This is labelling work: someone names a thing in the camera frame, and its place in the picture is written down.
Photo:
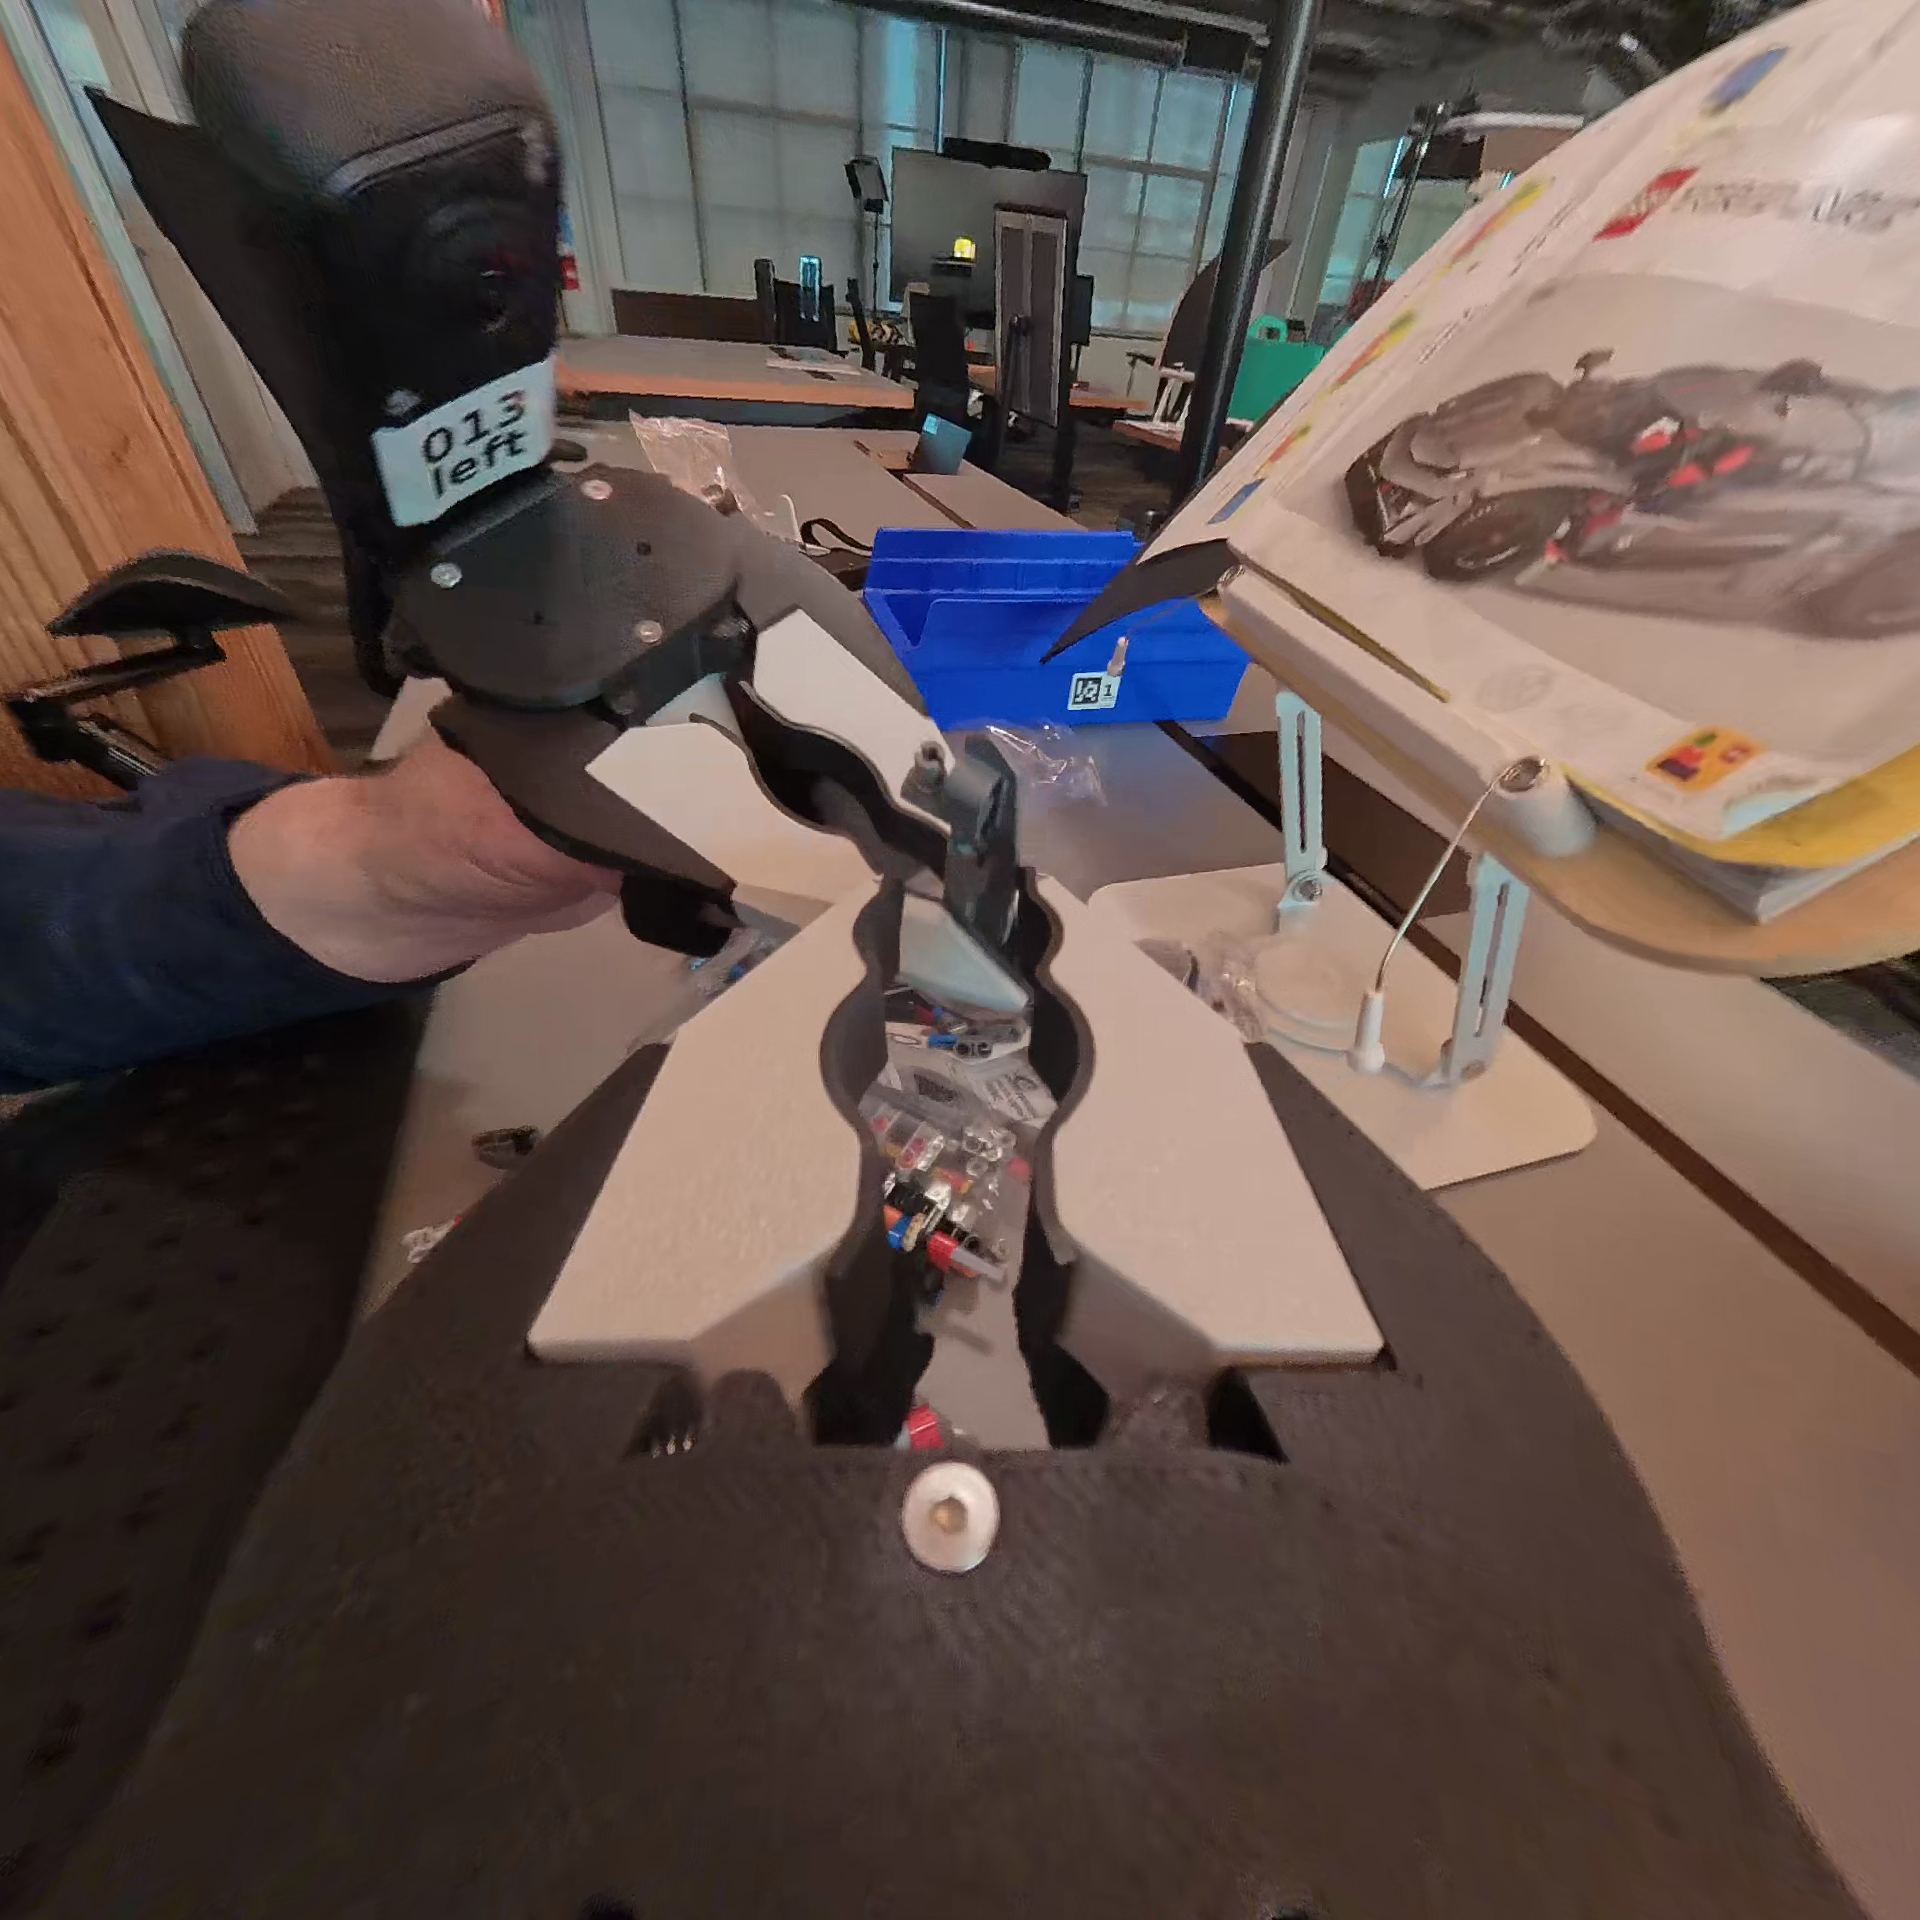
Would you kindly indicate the green bag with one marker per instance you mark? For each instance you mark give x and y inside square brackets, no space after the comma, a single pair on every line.
[1274,376]

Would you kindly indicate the lego instruction booklet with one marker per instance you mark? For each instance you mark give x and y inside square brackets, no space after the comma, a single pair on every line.
[1650,527]

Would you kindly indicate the small clear zip bag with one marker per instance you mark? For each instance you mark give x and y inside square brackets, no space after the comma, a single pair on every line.
[1050,758]

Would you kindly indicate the small clear plastic bag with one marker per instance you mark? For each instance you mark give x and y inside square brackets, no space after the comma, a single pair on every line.
[682,458]

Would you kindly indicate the blue plastic bin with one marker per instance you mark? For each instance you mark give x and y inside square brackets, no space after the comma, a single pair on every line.
[975,660]

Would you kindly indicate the large paned window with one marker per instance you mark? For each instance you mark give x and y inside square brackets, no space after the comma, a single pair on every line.
[748,121]

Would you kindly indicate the black monitor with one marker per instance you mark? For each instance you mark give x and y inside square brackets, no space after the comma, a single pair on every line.
[961,209]

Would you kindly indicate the black power adapter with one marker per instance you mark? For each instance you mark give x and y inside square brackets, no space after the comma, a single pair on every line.
[834,549]

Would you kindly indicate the dark steel column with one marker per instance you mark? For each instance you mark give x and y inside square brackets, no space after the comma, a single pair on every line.
[1252,226]

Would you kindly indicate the small teal box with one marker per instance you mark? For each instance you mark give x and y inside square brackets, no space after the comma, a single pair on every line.
[943,447]

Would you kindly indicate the small black lego piece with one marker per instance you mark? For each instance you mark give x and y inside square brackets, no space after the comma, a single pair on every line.
[504,1145]

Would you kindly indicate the person's left hand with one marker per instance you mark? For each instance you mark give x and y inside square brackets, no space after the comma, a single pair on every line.
[389,870]

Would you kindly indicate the person's left forearm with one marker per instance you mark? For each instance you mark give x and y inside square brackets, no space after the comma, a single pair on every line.
[122,932]

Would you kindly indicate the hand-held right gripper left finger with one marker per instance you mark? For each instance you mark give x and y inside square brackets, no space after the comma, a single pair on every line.
[705,1199]

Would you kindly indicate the wooden partition panel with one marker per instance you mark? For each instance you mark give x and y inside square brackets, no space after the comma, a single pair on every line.
[75,452]

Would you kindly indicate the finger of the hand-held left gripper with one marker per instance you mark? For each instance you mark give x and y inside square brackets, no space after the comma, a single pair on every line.
[834,676]
[690,795]

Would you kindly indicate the black office chair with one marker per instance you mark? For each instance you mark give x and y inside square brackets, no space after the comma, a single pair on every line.
[165,593]

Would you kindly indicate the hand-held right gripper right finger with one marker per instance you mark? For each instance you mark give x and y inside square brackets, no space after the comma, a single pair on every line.
[1215,1199]

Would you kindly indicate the wooden table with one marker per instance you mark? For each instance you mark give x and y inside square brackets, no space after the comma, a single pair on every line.
[720,382]

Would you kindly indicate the black perforated board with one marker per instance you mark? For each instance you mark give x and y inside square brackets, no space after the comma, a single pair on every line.
[180,1350]

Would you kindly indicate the dark grey lego panel assembly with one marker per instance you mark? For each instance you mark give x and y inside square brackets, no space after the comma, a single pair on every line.
[975,841]

